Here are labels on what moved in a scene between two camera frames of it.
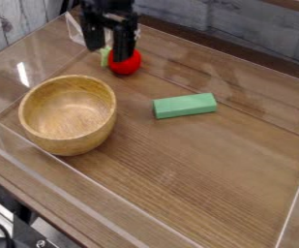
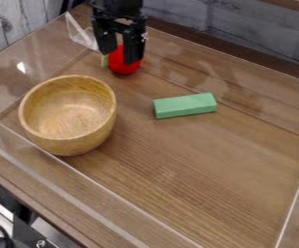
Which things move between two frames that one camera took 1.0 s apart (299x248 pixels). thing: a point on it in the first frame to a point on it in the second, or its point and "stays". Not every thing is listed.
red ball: [129, 67] stays
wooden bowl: [68, 113] stays
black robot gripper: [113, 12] to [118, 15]
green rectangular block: [185, 106] stays
